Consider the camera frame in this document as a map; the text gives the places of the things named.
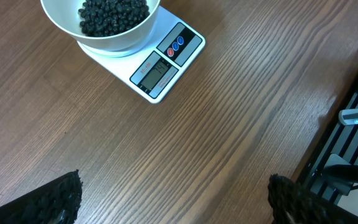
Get white bowl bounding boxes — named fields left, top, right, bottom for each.
left=40, top=0, right=160, bottom=51

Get black beans in bowl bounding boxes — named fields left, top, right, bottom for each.
left=78, top=0, right=150, bottom=37

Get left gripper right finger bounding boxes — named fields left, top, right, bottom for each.
left=268, top=174, right=358, bottom=224

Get white digital kitchen scale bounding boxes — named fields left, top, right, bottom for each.
left=79, top=6, right=206, bottom=104

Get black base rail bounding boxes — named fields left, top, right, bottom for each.
left=297, top=76, right=358, bottom=204

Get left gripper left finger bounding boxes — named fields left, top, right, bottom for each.
left=0, top=170, right=83, bottom=223

